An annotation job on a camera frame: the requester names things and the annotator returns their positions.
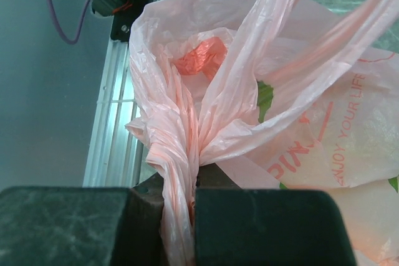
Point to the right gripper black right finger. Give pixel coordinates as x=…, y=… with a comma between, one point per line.
x=236, y=226

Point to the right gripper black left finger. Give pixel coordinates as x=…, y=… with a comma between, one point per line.
x=82, y=226

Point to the pink plastic bag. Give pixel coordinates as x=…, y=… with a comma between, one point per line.
x=279, y=93

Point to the aluminium rail frame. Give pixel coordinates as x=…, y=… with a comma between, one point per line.
x=115, y=158

